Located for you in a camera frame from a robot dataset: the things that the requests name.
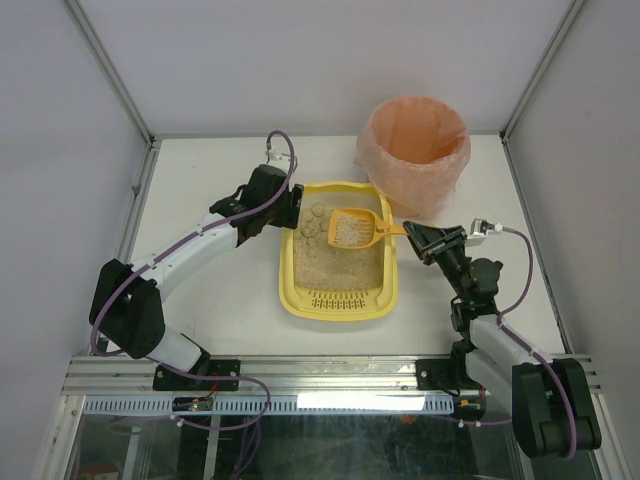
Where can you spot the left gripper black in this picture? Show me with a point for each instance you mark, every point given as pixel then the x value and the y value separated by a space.
pixel 291 206

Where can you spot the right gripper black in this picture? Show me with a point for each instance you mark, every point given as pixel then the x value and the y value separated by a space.
pixel 442 244

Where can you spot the yellow litter scoop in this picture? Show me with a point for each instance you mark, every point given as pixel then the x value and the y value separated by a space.
pixel 356 229

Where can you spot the yellow litter box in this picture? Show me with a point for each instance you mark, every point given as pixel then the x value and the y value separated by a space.
pixel 340 306

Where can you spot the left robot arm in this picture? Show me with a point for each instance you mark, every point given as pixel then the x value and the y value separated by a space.
pixel 127 308

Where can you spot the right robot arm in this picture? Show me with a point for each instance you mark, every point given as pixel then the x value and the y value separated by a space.
pixel 547 398

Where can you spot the cat litter sand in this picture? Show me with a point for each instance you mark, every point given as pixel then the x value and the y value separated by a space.
pixel 317 265

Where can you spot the orange lined trash bin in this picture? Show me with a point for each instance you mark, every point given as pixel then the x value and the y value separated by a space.
pixel 413 150

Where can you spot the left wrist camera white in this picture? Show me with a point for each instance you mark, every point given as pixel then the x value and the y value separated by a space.
pixel 277 157

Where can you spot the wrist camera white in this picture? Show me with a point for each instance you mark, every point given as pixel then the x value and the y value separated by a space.
pixel 480 230
pixel 277 157

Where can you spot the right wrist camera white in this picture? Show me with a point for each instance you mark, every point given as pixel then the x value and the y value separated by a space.
pixel 480 230

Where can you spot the white slotted cable duct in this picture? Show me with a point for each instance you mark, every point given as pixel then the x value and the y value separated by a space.
pixel 305 403

